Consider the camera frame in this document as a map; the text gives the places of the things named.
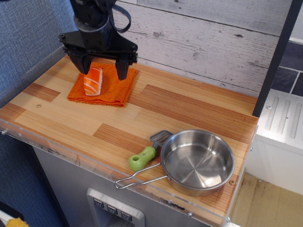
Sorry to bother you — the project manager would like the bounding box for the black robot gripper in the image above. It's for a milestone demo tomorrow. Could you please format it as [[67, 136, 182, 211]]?
[[59, 18, 138, 80]]

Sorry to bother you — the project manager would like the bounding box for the green handled grey spatula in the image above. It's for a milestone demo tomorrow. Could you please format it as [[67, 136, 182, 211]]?
[[128, 130, 172, 172]]

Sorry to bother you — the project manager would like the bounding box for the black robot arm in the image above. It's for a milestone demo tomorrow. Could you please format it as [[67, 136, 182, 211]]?
[[59, 0, 138, 80]]

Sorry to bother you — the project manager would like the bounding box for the orange folded cloth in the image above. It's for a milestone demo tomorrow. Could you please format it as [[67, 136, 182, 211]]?
[[68, 62, 138, 107]]

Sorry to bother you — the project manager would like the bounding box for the salmon sushi toy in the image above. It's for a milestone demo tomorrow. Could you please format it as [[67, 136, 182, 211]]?
[[83, 67, 103, 96]]

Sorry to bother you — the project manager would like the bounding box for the silver dispenser button panel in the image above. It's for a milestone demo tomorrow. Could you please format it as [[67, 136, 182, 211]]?
[[87, 188, 145, 227]]

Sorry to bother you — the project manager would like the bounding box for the stainless steel pan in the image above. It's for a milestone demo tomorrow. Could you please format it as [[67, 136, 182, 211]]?
[[125, 129, 235, 197]]

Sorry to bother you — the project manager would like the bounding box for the yellow object bottom corner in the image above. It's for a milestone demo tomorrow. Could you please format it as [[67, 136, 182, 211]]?
[[6, 218, 29, 227]]

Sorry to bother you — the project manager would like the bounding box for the white ribbed appliance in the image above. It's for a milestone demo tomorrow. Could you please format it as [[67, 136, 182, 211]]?
[[245, 89, 303, 194]]

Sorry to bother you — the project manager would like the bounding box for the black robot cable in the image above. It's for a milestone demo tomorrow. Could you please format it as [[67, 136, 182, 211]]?
[[111, 3, 132, 34]]

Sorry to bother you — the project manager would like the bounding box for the dark grey right post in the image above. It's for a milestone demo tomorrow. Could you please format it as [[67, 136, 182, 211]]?
[[252, 0, 303, 117]]

